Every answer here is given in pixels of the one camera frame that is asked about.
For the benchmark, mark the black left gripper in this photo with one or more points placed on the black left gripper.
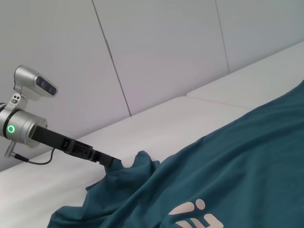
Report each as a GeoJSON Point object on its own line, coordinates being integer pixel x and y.
{"type": "Point", "coordinates": [54, 142]}

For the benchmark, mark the teal blue printed T-shirt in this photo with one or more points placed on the teal blue printed T-shirt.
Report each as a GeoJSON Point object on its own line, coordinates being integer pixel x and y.
{"type": "Point", "coordinates": [213, 166]}

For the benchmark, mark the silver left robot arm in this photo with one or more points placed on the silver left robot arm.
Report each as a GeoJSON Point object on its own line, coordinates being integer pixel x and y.
{"type": "Point", "coordinates": [21, 128]}

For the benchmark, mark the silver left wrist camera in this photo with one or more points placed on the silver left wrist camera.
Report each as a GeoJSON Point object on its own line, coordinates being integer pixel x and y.
{"type": "Point", "coordinates": [31, 83]}

